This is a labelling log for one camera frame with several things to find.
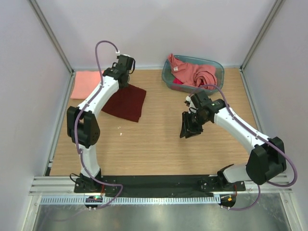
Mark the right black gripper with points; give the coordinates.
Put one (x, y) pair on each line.
(193, 133)

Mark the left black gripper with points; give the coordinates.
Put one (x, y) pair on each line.
(122, 86)

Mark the dark red t shirt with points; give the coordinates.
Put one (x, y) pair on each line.
(126, 103)

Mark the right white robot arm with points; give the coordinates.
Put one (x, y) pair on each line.
(265, 154)

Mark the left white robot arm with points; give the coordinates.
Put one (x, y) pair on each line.
(83, 128)

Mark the folded salmon pink t shirt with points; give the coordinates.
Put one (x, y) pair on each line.
(85, 83)

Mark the bright red t shirt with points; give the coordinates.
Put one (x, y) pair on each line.
(176, 81)

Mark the crumpled pink t shirt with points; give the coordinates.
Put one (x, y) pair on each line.
(193, 75)

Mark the teal plastic basket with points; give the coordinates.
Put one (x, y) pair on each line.
(168, 78)

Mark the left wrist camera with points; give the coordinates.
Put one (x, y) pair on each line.
(126, 61)

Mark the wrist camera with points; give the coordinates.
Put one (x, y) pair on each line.
(126, 61)
(192, 109)

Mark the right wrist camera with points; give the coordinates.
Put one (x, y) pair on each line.
(192, 109)

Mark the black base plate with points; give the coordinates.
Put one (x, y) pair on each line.
(156, 186)

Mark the white slotted cable duct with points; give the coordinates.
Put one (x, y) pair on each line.
(96, 200)

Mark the left aluminium corner post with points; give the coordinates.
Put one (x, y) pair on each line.
(48, 30)

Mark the aluminium corner post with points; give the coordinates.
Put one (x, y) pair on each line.
(262, 32)
(48, 30)

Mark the right aluminium corner post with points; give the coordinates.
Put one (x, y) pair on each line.
(262, 32)

